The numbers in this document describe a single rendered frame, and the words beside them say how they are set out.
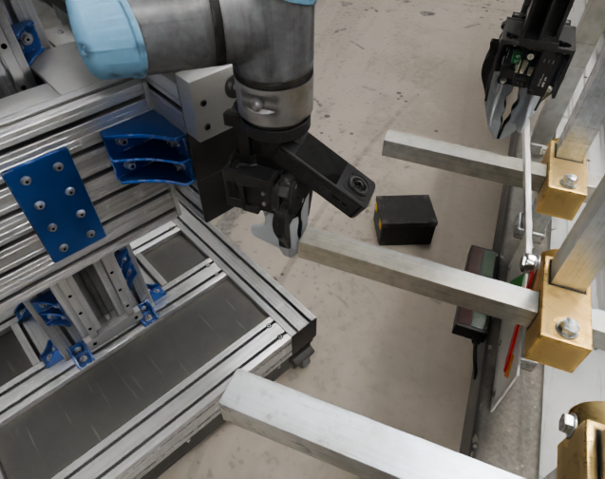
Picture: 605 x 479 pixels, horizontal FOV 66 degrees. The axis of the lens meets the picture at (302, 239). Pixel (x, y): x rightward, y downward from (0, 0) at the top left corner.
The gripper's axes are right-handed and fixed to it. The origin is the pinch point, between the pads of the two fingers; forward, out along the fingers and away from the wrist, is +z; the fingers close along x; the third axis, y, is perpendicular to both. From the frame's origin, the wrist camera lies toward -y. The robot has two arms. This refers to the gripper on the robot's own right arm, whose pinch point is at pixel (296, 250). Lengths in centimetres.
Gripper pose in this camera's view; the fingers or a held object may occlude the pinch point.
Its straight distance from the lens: 60.7
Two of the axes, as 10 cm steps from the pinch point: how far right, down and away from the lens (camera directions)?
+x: -3.7, 6.8, -6.3
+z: 0.0, 6.8, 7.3
